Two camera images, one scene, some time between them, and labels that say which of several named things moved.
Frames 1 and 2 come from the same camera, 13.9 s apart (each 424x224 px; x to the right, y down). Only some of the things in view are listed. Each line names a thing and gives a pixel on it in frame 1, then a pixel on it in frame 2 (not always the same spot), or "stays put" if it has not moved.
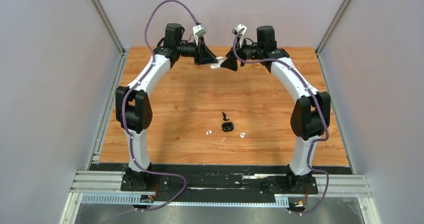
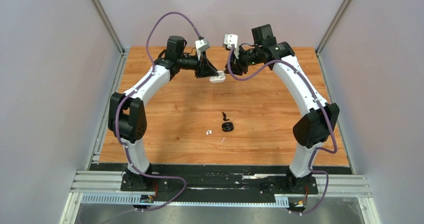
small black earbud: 224,117 stays put
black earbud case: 227,127 stays put
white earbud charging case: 220,59 -> 219,78
